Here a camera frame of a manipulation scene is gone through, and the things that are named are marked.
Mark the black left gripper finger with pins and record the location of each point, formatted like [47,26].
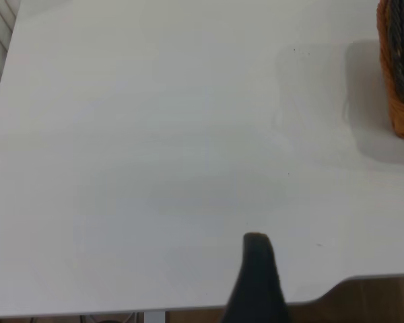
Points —
[256,286]

